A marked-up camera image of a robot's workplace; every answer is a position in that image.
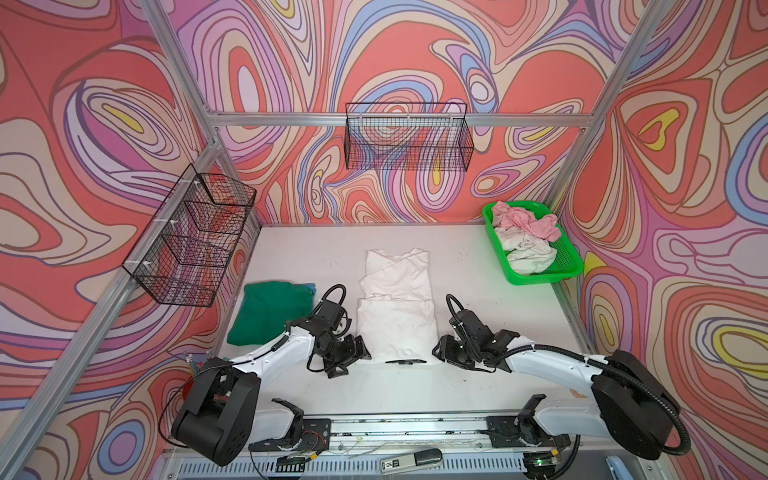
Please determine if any back black wire basket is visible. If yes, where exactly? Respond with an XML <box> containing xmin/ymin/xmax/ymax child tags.
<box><xmin>344</xmin><ymin>101</ymin><xmax>475</xmax><ymax>172</ymax></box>

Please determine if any grey black handheld device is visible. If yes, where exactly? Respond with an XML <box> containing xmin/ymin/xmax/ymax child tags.
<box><xmin>380</xmin><ymin>448</ymin><xmax>444</xmax><ymax>476</ymax></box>

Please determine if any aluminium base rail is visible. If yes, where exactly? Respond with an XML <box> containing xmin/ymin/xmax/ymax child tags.
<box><xmin>164</xmin><ymin>410</ymin><xmax>655</xmax><ymax>457</ymax></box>

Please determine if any black wire basket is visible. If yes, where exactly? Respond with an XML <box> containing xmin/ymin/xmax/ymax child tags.
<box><xmin>344</xmin><ymin>101</ymin><xmax>475</xmax><ymax>172</ymax></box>
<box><xmin>122</xmin><ymin>166</ymin><xmax>256</xmax><ymax>307</ymax></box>

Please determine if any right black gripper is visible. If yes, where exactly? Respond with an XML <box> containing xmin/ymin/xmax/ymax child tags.
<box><xmin>432</xmin><ymin>334</ymin><xmax>481</xmax><ymax>369</ymax></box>

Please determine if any folded green t shirt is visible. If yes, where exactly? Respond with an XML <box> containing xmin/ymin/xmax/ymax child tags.
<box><xmin>227</xmin><ymin>281</ymin><xmax>316</xmax><ymax>346</ymax></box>

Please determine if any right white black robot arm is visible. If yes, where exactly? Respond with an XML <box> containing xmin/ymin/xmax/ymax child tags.
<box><xmin>432</xmin><ymin>294</ymin><xmax>692</xmax><ymax>460</ymax></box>

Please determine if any pink t shirt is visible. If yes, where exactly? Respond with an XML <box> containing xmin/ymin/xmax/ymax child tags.
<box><xmin>491</xmin><ymin>201</ymin><xmax>562</xmax><ymax>242</ymax></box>

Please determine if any white patterned t shirt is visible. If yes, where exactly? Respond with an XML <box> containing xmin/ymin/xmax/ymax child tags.
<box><xmin>495</xmin><ymin>227</ymin><xmax>557</xmax><ymax>276</ymax></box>

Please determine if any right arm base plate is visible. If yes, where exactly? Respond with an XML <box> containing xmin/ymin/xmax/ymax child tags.
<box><xmin>483</xmin><ymin>415</ymin><xmax>572</xmax><ymax>449</ymax></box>

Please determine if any left black wire basket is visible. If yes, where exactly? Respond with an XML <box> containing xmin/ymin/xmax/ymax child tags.
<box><xmin>122</xmin><ymin>166</ymin><xmax>256</xmax><ymax>307</ymax></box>

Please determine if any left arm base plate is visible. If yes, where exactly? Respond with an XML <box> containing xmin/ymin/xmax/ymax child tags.
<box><xmin>247</xmin><ymin>418</ymin><xmax>332</xmax><ymax>454</ymax></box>

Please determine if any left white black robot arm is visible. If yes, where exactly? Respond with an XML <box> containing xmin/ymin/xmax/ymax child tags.
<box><xmin>167</xmin><ymin>294</ymin><xmax>371</xmax><ymax>466</ymax></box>

